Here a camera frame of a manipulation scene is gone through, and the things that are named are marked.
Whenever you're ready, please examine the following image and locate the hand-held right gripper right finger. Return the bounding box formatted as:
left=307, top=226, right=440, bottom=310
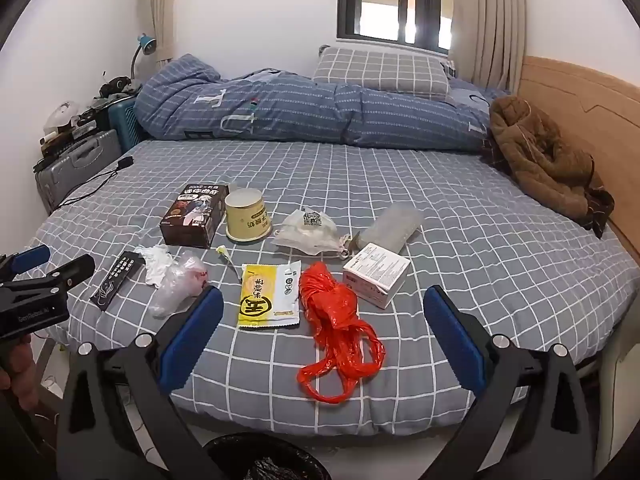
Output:
left=422, top=285, right=598, bottom=480

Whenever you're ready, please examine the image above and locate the black packet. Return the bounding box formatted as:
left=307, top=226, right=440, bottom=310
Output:
left=90, top=251, right=146, bottom=312

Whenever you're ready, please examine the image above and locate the white tissue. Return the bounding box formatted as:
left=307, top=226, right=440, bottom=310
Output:
left=135, top=245, right=173, bottom=288

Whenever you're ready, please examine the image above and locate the grey checked bed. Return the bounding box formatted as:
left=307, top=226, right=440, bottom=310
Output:
left=32, top=137, right=640, bottom=436

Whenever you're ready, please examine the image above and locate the clear plastic bag red print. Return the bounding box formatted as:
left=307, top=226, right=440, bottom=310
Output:
left=149, top=255, right=211, bottom=318

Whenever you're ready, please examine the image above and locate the beige curtain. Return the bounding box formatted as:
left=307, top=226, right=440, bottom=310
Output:
left=141, top=0, right=183, bottom=68
left=452, top=0, right=528, bottom=92

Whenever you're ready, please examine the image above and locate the white paper bag with string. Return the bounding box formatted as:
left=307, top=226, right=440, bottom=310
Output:
left=272, top=207, right=352, bottom=261

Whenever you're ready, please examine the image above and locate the black bin with liner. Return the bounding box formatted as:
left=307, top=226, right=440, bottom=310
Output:
left=205, top=432, right=326, bottom=480

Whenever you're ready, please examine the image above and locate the yellow paper cup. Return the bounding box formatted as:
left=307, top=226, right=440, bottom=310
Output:
left=224, top=188, right=273, bottom=242

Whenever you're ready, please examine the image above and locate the black desk clutter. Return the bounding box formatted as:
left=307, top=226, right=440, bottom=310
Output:
left=99, top=76, right=138, bottom=100

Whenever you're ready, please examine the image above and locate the grey checked pillow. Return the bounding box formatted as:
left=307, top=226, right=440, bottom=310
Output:
left=312, top=46, right=453, bottom=102

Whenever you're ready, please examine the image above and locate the clear bubble wrap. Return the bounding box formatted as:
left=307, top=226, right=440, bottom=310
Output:
left=356, top=204, right=425, bottom=256

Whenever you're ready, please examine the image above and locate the yellow snack packet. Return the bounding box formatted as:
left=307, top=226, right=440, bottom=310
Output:
left=237, top=261, right=302, bottom=330

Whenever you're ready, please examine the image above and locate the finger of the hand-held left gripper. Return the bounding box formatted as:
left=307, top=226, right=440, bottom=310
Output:
left=0, top=244, right=52, bottom=281
left=0, top=254, right=96, bottom=302

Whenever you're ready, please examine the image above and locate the person's left hand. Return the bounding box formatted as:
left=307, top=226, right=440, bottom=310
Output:
left=0, top=334, right=39, bottom=394

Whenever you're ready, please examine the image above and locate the grey hard suitcase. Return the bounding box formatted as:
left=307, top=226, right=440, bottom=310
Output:
left=34, top=129, right=123, bottom=213

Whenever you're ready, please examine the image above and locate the dark framed window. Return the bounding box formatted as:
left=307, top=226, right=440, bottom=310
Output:
left=336, top=0, right=458, bottom=55

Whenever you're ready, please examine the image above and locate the brown printed carton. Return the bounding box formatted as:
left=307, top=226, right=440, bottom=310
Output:
left=160, top=183, right=231, bottom=250

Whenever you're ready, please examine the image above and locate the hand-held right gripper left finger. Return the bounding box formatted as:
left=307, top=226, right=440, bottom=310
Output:
left=56, top=285, right=225, bottom=480

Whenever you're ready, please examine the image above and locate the white round object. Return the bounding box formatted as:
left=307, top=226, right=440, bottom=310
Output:
left=45, top=100, right=81, bottom=131

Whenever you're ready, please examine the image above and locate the blue striped quilt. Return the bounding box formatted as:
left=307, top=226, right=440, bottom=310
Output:
left=135, top=53, right=511, bottom=151

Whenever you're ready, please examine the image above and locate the black charger with cable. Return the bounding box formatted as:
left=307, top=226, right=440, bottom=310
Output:
left=57, top=156, right=135, bottom=211

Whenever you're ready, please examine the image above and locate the small yellow wrapper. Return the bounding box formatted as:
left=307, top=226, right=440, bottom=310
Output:
left=215, top=245, right=241, bottom=278

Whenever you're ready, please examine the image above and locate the white printed box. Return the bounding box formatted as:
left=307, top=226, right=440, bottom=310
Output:
left=342, top=242, right=408, bottom=310

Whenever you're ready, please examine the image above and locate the teal plastic crate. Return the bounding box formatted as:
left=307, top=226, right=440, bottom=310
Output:
left=107, top=95, right=146, bottom=153

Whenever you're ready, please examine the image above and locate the blue desk lamp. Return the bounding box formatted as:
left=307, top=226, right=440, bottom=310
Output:
left=131, top=33, right=157, bottom=81

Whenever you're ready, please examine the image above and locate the brown fleece coat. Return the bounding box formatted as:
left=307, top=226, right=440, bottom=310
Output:
left=482, top=95, right=616, bottom=239

